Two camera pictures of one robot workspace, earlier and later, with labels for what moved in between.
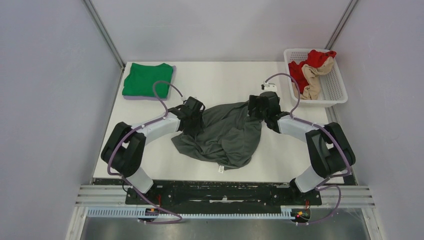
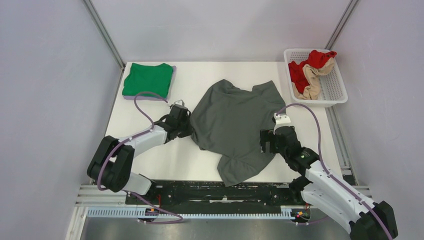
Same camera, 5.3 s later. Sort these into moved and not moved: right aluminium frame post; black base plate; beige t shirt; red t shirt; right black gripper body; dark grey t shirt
Moved: right black gripper body; dark grey t shirt
Not moved: beige t shirt; black base plate; red t shirt; right aluminium frame post
